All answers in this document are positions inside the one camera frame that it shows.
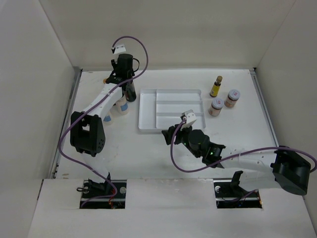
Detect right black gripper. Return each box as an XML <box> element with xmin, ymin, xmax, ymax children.
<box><xmin>162</xmin><ymin>121</ymin><xmax>201</xmax><ymax>158</ymax></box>

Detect dark soy sauce bottle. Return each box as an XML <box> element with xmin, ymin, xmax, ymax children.
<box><xmin>122</xmin><ymin>81</ymin><xmax>137</xmax><ymax>102</ymax></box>

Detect white granule jar blue label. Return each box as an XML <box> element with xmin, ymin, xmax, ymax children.
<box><xmin>116</xmin><ymin>96</ymin><xmax>129</xmax><ymax>115</ymax></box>

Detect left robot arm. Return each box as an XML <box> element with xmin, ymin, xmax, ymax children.
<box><xmin>70</xmin><ymin>53</ymin><xmax>139</xmax><ymax>179</ymax></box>

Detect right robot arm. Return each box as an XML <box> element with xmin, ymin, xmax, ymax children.
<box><xmin>162</xmin><ymin>124</ymin><xmax>317</xmax><ymax>196</ymax></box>

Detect white divided organizer tray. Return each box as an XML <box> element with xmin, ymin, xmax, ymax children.
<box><xmin>138</xmin><ymin>89</ymin><xmax>206</xmax><ymax>133</ymax></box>

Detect orange spice jar front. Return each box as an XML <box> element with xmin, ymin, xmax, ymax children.
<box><xmin>209</xmin><ymin>97</ymin><xmax>224</xmax><ymax>117</ymax></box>

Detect orange spice jar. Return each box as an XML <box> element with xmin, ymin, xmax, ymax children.
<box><xmin>209</xmin><ymin>97</ymin><xmax>224</xmax><ymax>117</ymax></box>
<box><xmin>224</xmin><ymin>89</ymin><xmax>241</xmax><ymax>108</ymax></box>

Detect small yellow oil bottle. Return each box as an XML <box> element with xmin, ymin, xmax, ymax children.
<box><xmin>210</xmin><ymin>75</ymin><xmax>222</xmax><ymax>97</ymax></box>

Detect orange spice jar back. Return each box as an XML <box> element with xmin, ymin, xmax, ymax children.
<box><xmin>224</xmin><ymin>89</ymin><xmax>241</xmax><ymax>108</ymax></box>

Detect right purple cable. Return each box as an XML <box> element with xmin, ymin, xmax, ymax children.
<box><xmin>170</xmin><ymin>120</ymin><xmax>317</xmax><ymax>173</ymax></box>

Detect purple cable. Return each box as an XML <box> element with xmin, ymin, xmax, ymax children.
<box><xmin>58</xmin><ymin>36</ymin><xmax>149</xmax><ymax>208</ymax></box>
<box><xmin>170</xmin><ymin>120</ymin><xmax>317</xmax><ymax>173</ymax></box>

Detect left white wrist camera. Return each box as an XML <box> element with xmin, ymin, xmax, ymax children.
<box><xmin>111</xmin><ymin>44</ymin><xmax>126</xmax><ymax>55</ymax></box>

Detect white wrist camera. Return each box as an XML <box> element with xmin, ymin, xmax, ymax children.
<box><xmin>181</xmin><ymin>110</ymin><xmax>197</xmax><ymax>130</ymax></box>
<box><xmin>111</xmin><ymin>44</ymin><xmax>126</xmax><ymax>55</ymax></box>

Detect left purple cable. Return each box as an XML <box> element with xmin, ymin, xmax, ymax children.
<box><xmin>58</xmin><ymin>36</ymin><xmax>149</xmax><ymax>208</ymax></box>

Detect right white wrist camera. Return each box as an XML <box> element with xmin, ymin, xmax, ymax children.
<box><xmin>181</xmin><ymin>110</ymin><xmax>197</xmax><ymax>130</ymax></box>

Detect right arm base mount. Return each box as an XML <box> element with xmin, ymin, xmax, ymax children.
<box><xmin>213</xmin><ymin>171</ymin><xmax>262</xmax><ymax>209</ymax></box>

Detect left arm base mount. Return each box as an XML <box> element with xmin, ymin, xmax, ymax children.
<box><xmin>76</xmin><ymin>179</ymin><xmax>127</xmax><ymax>209</ymax></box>

